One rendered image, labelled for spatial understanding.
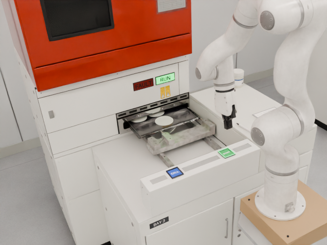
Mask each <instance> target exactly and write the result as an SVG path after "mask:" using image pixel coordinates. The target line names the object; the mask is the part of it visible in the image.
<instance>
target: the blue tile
mask: <svg viewBox="0 0 327 245"><path fill-rule="evenodd" d="M168 173H169V174H170V175H171V176H172V177H175V176H178V175H180V174H182V173H181V172H180V171H179V170H178V169H177V168H176V169H173V170H170V171H168Z"/></svg>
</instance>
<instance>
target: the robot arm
mask: <svg viewBox="0 0 327 245"><path fill-rule="evenodd" d="M258 24H259V26H260V28H261V29H262V30H263V31H265V32H268V33H270V34H274V35H282V34H286V33H289V34H288V35H287V37H286V38H285V40H284V41H283V43H282V44H281V46H280V47H279V49H278V50H277V53H276V55H275V60H274V69H273V82H274V86H275V89H276V90H277V92H278V93H279V94H281V95H282V96H284V97H285V101H284V103H283V105H282V106H280V107H278V108H276V109H274V110H271V111H269V112H267V113H265V114H263V115H261V116H259V117H258V118H257V119H256V120H255V121H254V122H253V124H252V127H251V132H250V133H251V138H252V140H253V142H254V143H255V144H256V145H257V146H258V147H259V148H261V149H262V150H263V152H264V154H265V177H264V188H262V189H260V190H259V191H258V192H257V194H256V196H255V200H254V201H255V206H256V208H257V209H258V210H259V212H260V213H261V214H263V215H264V216H266V217H268V218H271V219H274V220H278V221H288V220H293V219H296V218H298V217H299V216H301V215H302V214H303V213H304V211H305V208H306V202H305V199H304V197H303V196H302V194H301V193H300V192H299V191H297V187H298V176H299V164H300V156H299V153H298V151H297V149H296V148H295V147H293V146H291V145H289V144H287V143H288V142H289V141H291V140H293V139H295V138H297V137H299V136H301V135H303V134H305V133H307V132H308V131H309V130H310V129H311V128H312V127H313V125H314V122H315V111H314V108H313V105H312V103H311V101H310V98H309V95H308V93H307V87H306V80H307V73H308V67H309V60H310V56H311V54H312V51H313V49H314V47H315V45H316V44H317V42H318V40H319V39H320V37H321V36H322V34H323V33H324V31H325V29H326V28H327V0H239V1H238V4H237V6H236V8H235V11H234V13H233V15H232V18H231V20H230V23H229V25H228V27H227V30H226V32H225V34H223V35H222V36H221V37H219V38H217V39H216V40H215V41H213V42H212V43H211V44H209V45H208V46H207V47H206V48H205V49H204V51H203V52H202V54H201V55H200V57H199V60H198V62H197V65H196V70H195V74H196V77H197V79H198V80H200V81H203V82H205V81H210V80H213V82H214V89H215V110H216V112H218V113H220V114H221V115H222V119H223V122H224V129H226V130H228V129H231V128H233V124H232V119H233V118H236V113H237V103H236V95H235V91H234V87H235V77H234V66H233V54H235V53H237V52H239V51H241V50H242V49H244V48H245V46H246V45H247V43H248V42H249V40H250V38H251V36H252V34H253V32H254V31H255V29H256V27H257V25H258Z"/></svg>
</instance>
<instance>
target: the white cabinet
mask: <svg viewBox="0 0 327 245"><path fill-rule="evenodd" d="M92 152H93V157H94V163H95V167H96V172H97V177H98V183H99V188H100V193H101V197H102V203H103V208H104V213H105V218H106V223H107V228H108V233H109V239H110V242H111V244H112V245H254V244H253V243H252V242H251V240H250V239H249V238H248V237H247V236H246V235H245V234H244V233H243V231H242V230H241V229H240V228H239V227H238V226H237V224H238V220H239V217H240V213H241V211H240V199H242V198H244V197H246V196H248V195H250V194H252V193H254V192H256V191H258V190H260V189H262V188H264V177H265V170H262V171H260V172H258V174H256V175H253V176H251V177H249V178H246V179H244V180H242V181H239V182H237V183H235V184H232V185H230V186H227V187H225V188H223V189H220V190H218V191H216V192H213V193H211V194H208V195H206V196H204V197H201V198H199V199H197V200H194V201H192V202H189V203H187V204H185V205H182V206H180V207H178V208H175V209H173V210H170V211H168V212H166V213H163V214H161V215H158V216H156V217H154V218H151V219H149V220H147V221H144V222H142V223H140V224H139V223H138V222H137V220H136V219H135V217H134V215H133V214H132V212H131V210H130V209H129V207H128V206H127V204H126V202H125V201H124V199H123V198H122V196H121V195H120V193H119V191H118V190H117V188H116V187H115V185H114V183H113V181H112V180H111V178H110V177H109V175H108V173H107V172H106V170H105V169H104V167H103V165H102V164H101V162H100V161H99V159H98V157H97V156H96V154H95V153H94V151H93V150H92ZM299 156H300V164H299V176H298V179H299V180H300V181H302V182H303V183H304V184H307V179H308V174H309V167H310V162H311V156H312V150H309V151H307V152H305V153H302V154H300V155H299Z"/></svg>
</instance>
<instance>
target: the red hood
mask: <svg viewBox="0 0 327 245"><path fill-rule="evenodd" d="M1 2H2V5H3V9H4V12H5V16H6V20H7V23H8V27H9V30H10V34H11V37H12V41H13V44H14V47H15V49H16V50H17V52H18V54H19V56H20V58H21V60H22V62H23V64H24V66H25V68H26V70H27V72H28V73H29V75H30V77H31V79H32V81H33V83H34V85H35V87H36V89H37V91H38V92H40V91H44V90H48V89H52V88H57V87H61V86H65V85H69V84H73V83H77V82H81V81H85V80H89V79H92V78H96V77H100V76H104V75H108V74H112V73H116V72H120V71H124V70H128V69H132V68H136V67H140V66H144V65H148V64H152V63H156V62H160V61H164V60H168V59H172V58H176V57H180V56H184V55H188V54H191V53H192V18H191V0H1Z"/></svg>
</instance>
